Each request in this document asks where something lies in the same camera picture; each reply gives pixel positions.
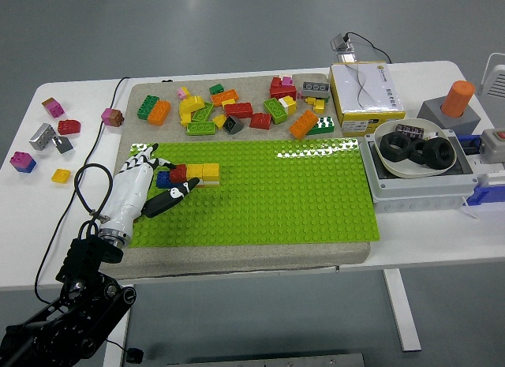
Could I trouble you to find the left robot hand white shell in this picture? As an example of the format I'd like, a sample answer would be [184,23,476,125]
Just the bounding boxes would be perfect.
[98,142,201,236]

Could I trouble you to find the red square brick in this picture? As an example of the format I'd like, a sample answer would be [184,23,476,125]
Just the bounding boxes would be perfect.
[169,164,189,185]
[249,112,273,130]

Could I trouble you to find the pink and brown brick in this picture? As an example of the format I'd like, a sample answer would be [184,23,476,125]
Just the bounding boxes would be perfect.
[101,107,125,128]

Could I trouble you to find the orange long brick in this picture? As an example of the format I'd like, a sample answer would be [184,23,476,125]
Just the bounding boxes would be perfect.
[287,110,320,140]
[211,89,241,107]
[148,99,172,126]

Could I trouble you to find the dark green long brick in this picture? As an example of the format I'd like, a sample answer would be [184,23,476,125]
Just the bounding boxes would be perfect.
[137,95,161,121]

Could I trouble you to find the red brick with white base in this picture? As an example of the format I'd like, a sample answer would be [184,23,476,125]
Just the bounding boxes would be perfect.
[57,119,82,137]

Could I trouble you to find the lime green long brick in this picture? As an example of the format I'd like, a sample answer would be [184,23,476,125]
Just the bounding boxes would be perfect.
[185,121,217,137]
[191,101,216,125]
[263,97,289,125]

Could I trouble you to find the silver studded brick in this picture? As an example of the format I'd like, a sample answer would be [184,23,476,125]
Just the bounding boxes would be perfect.
[28,122,56,152]

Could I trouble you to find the yellow curved brick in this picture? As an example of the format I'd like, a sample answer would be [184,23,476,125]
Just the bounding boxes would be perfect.
[179,95,205,115]

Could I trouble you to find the pink brick on blue brick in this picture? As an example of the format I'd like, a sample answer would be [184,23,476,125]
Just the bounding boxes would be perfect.
[9,151,37,174]

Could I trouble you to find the pink brick with brown top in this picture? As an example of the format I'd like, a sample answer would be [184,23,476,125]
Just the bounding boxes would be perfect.
[42,97,65,119]

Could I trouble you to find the dark grey slope brick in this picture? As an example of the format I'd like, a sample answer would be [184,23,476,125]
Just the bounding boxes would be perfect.
[223,114,245,135]

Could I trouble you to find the green studded baseplate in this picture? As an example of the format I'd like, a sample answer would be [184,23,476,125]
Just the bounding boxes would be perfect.
[125,139,383,249]

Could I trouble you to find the red long brick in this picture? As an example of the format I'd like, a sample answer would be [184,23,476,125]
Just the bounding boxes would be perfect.
[223,102,254,119]

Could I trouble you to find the white and yellow brick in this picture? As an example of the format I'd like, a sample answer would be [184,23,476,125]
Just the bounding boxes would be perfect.
[278,95,297,115]

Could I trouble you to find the red stacked bricks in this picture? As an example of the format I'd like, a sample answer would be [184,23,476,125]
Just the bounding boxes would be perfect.
[269,77,298,101]

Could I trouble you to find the green brick with white studs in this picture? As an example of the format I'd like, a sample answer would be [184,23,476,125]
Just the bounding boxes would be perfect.
[305,116,336,137]

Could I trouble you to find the grey long brick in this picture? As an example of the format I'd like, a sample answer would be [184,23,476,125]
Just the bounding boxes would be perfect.
[301,81,331,99]

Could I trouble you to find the silver flat plate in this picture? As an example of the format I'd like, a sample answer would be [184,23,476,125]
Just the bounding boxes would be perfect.
[53,136,75,154]

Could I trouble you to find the grey-brown mat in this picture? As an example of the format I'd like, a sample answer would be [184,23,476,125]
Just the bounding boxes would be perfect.
[95,73,372,282]

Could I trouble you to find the white table leg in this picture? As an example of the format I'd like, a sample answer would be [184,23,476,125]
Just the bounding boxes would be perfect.
[381,268,422,353]
[103,303,133,367]

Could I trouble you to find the black plug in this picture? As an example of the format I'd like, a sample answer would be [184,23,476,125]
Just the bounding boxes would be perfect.
[125,346,146,364]

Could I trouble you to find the grey metal plate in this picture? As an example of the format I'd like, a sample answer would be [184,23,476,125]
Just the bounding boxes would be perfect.
[167,352,366,367]

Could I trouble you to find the yellow and white cardboard box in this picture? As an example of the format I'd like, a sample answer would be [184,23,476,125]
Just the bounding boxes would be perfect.
[328,62,406,138]

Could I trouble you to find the small silver device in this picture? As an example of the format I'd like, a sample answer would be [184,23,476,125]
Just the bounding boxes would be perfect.
[330,32,361,63]

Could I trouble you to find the large black nut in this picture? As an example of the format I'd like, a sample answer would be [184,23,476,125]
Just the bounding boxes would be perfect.
[380,132,414,162]
[409,140,429,166]
[423,137,455,170]

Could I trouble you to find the white bowl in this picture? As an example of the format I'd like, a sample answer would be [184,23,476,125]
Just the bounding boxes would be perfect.
[373,118,459,181]

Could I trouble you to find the dark purple component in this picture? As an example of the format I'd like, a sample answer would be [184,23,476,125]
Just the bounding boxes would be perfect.
[395,123,427,139]

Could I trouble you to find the grey junction box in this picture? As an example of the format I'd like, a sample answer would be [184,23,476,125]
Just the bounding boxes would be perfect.
[357,128,479,215]

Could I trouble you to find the grey block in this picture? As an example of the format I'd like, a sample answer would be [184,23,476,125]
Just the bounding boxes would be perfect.
[417,97,481,137]

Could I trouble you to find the orange cylinder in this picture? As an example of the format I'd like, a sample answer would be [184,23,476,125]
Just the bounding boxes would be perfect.
[440,81,477,118]

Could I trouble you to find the white zip tie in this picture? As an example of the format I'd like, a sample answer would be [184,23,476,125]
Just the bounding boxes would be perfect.
[457,204,479,221]

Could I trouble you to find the small blue part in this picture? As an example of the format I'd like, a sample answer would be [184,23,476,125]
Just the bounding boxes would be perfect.
[459,133,483,155]

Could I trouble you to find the blue block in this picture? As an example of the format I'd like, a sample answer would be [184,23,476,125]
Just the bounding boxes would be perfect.
[465,183,505,207]

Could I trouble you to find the grey box with red button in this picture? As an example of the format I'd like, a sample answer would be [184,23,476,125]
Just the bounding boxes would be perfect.
[479,128,505,165]

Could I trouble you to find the thin black cord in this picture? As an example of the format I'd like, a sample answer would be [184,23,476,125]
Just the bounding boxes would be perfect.
[34,77,130,305]

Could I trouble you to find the black device cable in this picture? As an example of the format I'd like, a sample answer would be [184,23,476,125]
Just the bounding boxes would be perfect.
[342,30,394,64]

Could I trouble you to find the white rail part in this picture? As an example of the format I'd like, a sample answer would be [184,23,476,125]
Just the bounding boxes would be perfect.
[471,153,505,186]

